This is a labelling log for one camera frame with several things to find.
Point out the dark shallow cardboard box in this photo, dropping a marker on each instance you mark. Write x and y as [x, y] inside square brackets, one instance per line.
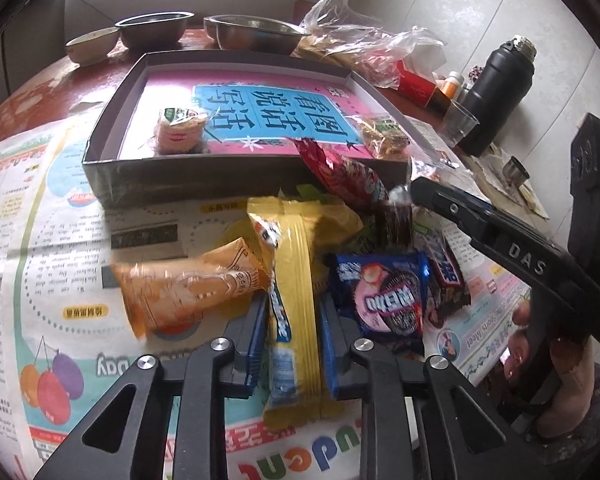
[180, 185]

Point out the black thermos flask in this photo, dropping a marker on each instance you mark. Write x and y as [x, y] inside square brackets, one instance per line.
[500, 90]

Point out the beige ceramic bowl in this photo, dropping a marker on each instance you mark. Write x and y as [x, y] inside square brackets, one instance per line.
[92, 47]

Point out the clear plastic bag with flatbread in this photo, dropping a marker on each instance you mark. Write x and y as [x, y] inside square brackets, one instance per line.
[330, 20]

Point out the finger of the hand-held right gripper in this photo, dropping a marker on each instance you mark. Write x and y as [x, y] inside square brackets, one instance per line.
[450, 205]

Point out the printed newspaper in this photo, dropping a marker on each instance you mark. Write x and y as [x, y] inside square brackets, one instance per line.
[55, 210]

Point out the blue cookie packet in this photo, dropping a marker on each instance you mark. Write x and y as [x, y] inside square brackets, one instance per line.
[385, 300]

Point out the pink and blue book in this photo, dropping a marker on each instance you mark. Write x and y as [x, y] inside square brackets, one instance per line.
[280, 105]

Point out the white medicine bottle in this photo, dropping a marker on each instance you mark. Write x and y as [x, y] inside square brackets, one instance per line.
[465, 91]

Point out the loose papers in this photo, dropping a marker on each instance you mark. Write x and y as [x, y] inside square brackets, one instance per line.
[500, 190]

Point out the orange snack packet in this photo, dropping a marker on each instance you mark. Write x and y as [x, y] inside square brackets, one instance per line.
[190, 290]

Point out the dark chocolate bar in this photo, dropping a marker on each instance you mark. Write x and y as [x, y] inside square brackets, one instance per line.
[447, 275]

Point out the round pastry packet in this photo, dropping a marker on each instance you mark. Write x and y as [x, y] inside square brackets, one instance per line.
[180, 132]

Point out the yellow snack packet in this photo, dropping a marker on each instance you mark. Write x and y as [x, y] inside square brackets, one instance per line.
[295, 310]

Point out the clear plastic cup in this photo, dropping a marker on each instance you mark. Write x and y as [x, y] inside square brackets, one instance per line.
[460, 122]

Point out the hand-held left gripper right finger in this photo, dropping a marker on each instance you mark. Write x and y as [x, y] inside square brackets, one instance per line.
[332, 355]

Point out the red snack packet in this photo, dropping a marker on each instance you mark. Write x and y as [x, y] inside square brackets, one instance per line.
[345, 175]

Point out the red carton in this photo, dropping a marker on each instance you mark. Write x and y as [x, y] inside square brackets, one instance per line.
[415, 82]

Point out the light green snack packet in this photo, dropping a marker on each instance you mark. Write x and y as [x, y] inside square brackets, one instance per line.
[427, 225]

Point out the clear candy packet green label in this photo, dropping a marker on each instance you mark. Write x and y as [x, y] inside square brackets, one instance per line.
[385, 135]

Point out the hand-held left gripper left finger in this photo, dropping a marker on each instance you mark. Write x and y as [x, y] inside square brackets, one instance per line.
[254, 355]

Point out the wooden chair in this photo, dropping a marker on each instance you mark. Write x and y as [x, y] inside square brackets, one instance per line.
[302, 12]

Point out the brown small box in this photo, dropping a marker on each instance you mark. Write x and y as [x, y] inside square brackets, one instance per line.
[440, 100]

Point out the small metal cup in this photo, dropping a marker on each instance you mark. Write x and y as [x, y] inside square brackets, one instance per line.
[516, 171]

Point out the deep steel bowl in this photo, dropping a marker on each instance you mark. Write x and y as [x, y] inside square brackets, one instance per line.
[155, 32]

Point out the crumpled clear plastic bag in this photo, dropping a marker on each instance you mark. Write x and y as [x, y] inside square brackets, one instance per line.
[400, 47]

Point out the orange medicine bottle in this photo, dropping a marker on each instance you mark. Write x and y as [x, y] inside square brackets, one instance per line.
[451, 85]

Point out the small steel bowl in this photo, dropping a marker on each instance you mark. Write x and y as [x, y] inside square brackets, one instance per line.
[210, 27]

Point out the dark brown snack clear wrapper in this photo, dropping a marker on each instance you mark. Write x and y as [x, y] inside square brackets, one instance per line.
[395, 225]

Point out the person's right hand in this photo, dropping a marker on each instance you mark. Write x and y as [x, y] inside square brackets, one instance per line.
[575, 385]

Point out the wide steel bowl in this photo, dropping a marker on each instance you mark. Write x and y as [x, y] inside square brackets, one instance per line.
[260, 37]

